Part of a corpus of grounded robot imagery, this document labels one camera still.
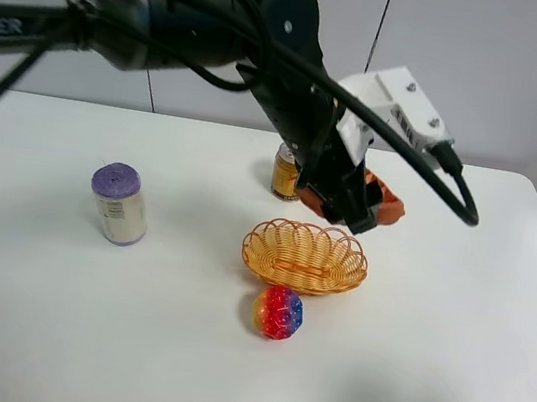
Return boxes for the purple lidded white canister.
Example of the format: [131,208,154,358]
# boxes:
[90,162,147,246]

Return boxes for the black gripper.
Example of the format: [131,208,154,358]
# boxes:
[278,90,382,235]

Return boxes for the rainbow coloured ball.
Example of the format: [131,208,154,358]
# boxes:
[253,286,304,341]

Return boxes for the yellow drink can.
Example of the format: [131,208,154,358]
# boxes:
[271,143,299,201]

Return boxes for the black camera cable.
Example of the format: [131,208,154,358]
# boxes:
[150,0,513,228]

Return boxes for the woven orange basket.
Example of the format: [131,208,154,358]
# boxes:
[241,218,368,297]

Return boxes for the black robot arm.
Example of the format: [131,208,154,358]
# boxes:
[0,0,385,234]

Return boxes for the orange bakery bread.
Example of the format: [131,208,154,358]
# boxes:
[295,169,405,226]

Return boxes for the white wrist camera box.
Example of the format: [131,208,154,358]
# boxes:
[336,66,455,170]

